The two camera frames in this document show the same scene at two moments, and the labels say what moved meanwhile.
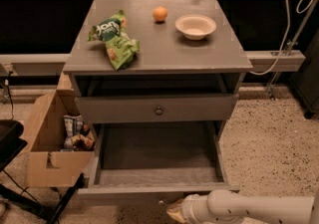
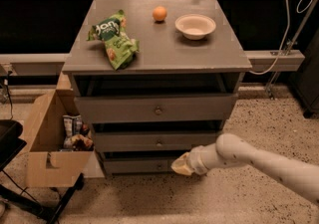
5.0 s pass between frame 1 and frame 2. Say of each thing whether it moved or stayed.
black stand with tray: stayed
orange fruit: stayed
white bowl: stayed
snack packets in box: stayed
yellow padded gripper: moved
